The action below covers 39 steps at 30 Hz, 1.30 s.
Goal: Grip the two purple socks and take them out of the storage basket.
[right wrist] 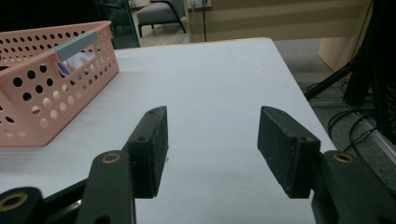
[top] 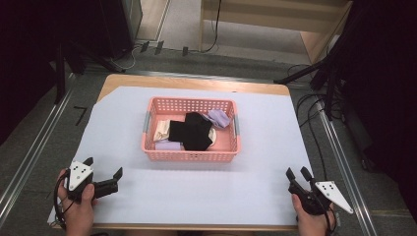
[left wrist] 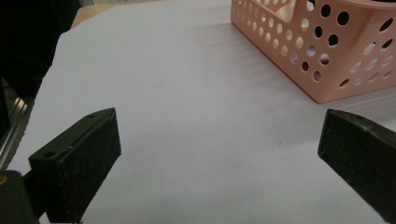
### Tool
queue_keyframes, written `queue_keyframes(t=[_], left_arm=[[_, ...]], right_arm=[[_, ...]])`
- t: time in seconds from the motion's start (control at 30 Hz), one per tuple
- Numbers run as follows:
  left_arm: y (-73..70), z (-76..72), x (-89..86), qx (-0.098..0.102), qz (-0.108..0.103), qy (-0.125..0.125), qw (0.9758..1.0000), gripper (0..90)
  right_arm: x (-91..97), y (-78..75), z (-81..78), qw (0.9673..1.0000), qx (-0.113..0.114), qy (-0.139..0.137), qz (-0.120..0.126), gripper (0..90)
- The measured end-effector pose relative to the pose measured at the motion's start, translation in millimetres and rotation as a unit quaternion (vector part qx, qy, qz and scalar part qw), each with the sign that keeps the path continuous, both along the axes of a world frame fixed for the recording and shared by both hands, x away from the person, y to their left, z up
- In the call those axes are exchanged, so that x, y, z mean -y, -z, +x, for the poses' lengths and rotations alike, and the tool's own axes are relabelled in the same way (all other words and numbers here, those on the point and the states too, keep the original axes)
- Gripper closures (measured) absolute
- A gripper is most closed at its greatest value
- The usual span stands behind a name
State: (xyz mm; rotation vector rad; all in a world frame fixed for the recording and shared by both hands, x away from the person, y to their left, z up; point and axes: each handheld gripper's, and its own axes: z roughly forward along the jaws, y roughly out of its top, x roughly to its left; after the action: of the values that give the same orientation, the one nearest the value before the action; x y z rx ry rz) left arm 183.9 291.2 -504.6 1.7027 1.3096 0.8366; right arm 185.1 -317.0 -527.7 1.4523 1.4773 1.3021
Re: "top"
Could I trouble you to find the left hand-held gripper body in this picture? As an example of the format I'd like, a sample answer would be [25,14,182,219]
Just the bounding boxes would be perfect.
[66,160,120,204]

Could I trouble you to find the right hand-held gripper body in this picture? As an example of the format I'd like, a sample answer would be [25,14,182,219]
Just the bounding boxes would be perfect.
[287,180,355,216]

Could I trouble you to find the person's right hand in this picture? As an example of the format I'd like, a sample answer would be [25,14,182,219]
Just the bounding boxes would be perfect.
[291,193,337,236]

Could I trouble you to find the person's left hand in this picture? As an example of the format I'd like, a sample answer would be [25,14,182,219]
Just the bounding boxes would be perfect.
[56,168,99,231]

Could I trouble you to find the folded lavender sock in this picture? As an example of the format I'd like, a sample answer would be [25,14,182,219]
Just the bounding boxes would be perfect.
[154,139,183,151]

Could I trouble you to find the beige sock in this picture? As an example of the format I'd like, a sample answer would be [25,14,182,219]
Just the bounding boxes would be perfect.
[152,119,172,143]

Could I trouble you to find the white table mat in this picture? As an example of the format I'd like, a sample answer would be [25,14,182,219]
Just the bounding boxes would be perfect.
[47,86,315,227]

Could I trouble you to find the pink plastic basket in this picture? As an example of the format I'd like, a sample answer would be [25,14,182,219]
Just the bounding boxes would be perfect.
[141,95,242,163]

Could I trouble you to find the black sock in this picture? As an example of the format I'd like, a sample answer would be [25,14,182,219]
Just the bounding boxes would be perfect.
[167,111,214,152]

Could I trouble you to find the white sock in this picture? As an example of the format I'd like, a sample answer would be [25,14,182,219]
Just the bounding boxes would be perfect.
[208,127,218,147]

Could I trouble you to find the crumpled lavender sock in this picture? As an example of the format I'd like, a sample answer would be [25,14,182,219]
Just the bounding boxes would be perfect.
[203,108,232,130]

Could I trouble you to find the black tripod stand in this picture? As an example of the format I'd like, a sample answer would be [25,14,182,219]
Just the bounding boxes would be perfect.
[273,48,353,122]

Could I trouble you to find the black curtain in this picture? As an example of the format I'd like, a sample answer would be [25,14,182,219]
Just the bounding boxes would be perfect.
[0,0,136,147]
[328,0,417,224]

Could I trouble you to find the wooden table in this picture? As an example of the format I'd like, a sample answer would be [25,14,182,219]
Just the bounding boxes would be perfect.
[48,73,299,232]

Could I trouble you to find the wooden shelf unit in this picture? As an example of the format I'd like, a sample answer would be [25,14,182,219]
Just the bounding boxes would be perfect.
[198,0,354,65]

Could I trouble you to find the right hand-held gripper cable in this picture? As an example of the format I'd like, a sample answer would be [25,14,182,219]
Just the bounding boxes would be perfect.
[319,191,339,236]

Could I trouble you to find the hand-held gripper cable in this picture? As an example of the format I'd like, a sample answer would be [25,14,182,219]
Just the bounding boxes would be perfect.
[52,168,75,231]
[319,191,339,236]

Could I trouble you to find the left hand-held gripper cable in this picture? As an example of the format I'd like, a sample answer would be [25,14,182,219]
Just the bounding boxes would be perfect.
[52,168,75,231]

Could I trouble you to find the metal floor rail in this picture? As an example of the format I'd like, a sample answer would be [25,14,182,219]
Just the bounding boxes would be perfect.
[316,99,378,236]
[0,73,77,228]

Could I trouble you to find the black floor cables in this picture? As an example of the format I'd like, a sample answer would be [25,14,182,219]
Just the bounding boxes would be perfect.
[286,63,345,181]

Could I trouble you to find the white floor cable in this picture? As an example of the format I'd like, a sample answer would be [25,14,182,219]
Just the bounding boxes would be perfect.
[109,44,143,71]

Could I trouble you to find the hanging black cable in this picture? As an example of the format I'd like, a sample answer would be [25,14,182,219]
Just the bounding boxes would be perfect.
[200,0,223,54]

